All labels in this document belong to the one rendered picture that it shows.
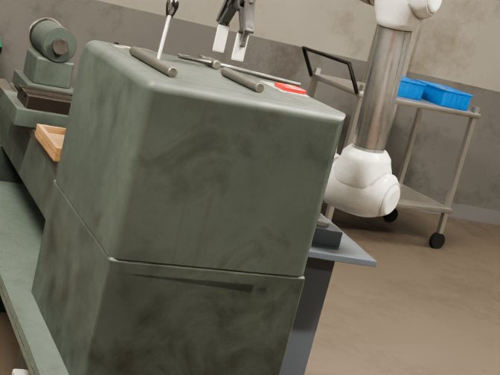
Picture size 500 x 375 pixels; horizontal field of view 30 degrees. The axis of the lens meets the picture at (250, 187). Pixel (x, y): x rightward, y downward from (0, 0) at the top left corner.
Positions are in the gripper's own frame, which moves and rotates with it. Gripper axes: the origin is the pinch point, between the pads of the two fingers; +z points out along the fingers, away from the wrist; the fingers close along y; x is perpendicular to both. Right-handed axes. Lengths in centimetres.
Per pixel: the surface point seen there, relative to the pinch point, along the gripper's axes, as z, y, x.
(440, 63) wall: 9, 400, -349
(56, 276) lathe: 63, -6, 34
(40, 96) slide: 33, 79, 28
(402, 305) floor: 130, 173, -208
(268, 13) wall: 2, 419, -202
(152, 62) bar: 3.4, -25.5, 27.8
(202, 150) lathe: 18, -43, 19
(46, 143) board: 42, 48, 30
